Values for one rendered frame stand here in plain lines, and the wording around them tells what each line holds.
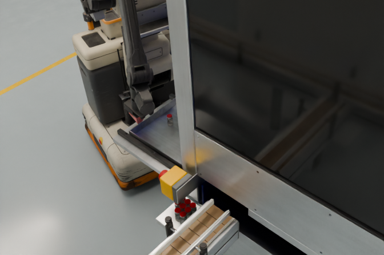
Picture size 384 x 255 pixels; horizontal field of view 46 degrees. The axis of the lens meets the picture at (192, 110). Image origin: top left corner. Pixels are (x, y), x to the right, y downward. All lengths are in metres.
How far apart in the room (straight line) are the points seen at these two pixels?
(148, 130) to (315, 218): 0.84
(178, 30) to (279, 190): 0.47
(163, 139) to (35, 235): 1.21
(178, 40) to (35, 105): 2.52
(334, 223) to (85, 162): 2.08
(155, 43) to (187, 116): 1.05
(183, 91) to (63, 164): 1.88
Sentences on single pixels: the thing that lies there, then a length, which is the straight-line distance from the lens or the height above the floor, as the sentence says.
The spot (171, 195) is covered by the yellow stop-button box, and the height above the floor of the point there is 0.99.
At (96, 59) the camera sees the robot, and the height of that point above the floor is 0.76.
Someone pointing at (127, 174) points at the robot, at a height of 0.19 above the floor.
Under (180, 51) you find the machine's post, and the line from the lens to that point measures 1.12.
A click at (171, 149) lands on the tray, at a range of 1.67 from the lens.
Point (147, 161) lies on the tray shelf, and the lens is 1.64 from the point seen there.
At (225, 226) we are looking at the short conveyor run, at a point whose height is 0.93.
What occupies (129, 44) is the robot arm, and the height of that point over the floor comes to 1.26.
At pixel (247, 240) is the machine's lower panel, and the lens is 1.43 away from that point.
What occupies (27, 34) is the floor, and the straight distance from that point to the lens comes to 4.51.
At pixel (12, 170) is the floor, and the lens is 3.08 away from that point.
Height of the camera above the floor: 2.05
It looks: 40 degrees down
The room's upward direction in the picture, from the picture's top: 4 degrees counter-clockwise
